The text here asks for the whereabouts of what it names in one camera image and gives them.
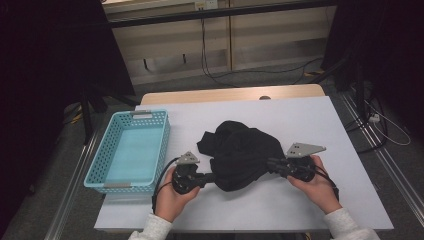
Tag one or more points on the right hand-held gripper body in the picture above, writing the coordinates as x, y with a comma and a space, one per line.
301, 150

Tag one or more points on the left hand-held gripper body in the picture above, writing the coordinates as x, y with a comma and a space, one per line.
185, 175

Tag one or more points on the black shorts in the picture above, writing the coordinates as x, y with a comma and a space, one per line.
240, 153

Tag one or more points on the light blue plastic basket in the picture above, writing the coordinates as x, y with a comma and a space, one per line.
100, 160

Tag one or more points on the person's left hand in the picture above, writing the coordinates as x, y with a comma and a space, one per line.
170, 203

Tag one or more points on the person's right hand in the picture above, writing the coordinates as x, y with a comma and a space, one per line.
316, 193

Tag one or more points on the white table cover sheet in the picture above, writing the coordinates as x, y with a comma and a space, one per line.
333, 123

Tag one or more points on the dark table grommet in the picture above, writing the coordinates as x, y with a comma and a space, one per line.
265, 98

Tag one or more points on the white plug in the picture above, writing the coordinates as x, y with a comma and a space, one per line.
375, 118

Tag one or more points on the wooden table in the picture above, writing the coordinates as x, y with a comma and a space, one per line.
216, 95

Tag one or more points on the black tripod stand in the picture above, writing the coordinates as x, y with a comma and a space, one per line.
87, 123

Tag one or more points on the beige wooden cabinet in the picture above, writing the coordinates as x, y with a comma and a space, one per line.
273, 36

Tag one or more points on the narrow black curtain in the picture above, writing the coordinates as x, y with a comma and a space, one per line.
393, 40

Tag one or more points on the black horizontal bar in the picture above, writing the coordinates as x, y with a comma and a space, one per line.
216, 13

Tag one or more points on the wide black curtain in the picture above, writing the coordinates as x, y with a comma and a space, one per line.
40, 66

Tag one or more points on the long metal floor rail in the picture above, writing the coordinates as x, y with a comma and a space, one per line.
393, 173

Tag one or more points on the short metal floor rail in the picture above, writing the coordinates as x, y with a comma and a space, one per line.
68, 196

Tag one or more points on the white wall outlet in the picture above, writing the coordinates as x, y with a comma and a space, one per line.
206, 4

